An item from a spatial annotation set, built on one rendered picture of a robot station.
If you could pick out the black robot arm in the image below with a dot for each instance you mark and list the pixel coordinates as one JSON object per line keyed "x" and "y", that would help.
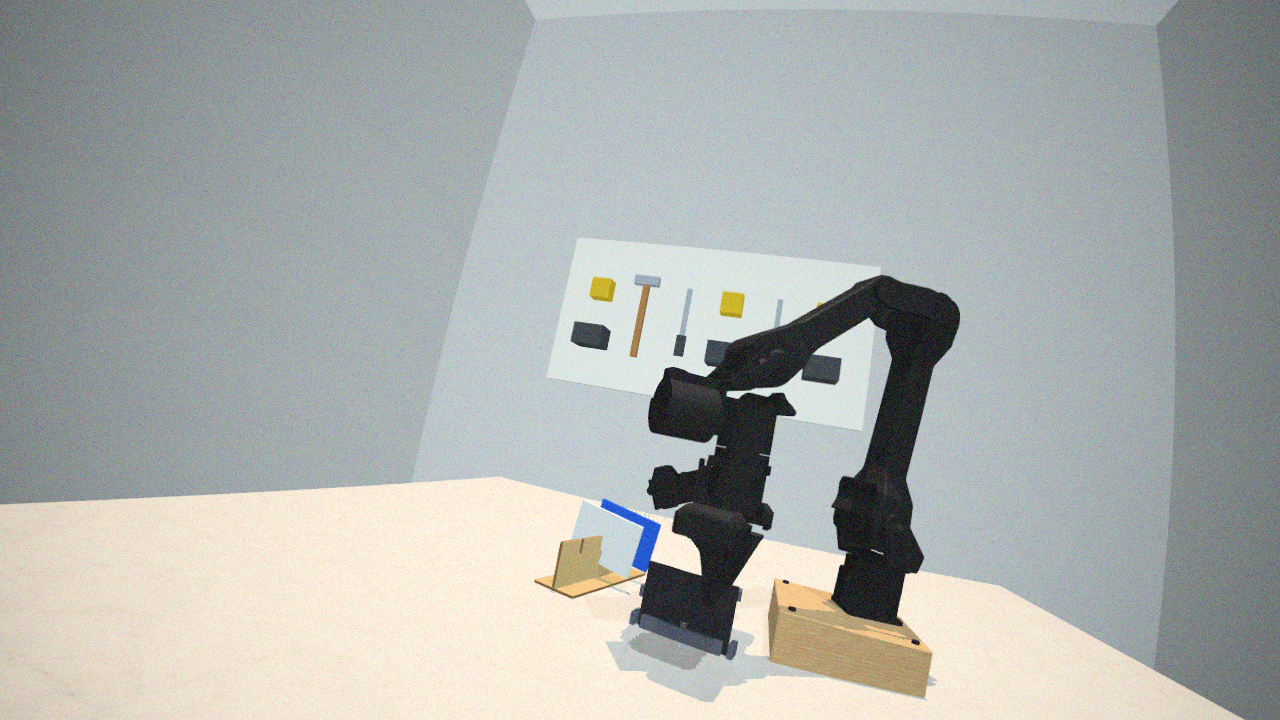
{"x": 873, "y": 509}

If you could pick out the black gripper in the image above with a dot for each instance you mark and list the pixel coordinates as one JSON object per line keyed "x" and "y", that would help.
{"x": 721, "y": 528}

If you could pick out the blue board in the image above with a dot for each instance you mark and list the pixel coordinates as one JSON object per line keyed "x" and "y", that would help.
{"x": 649, "y": 535}

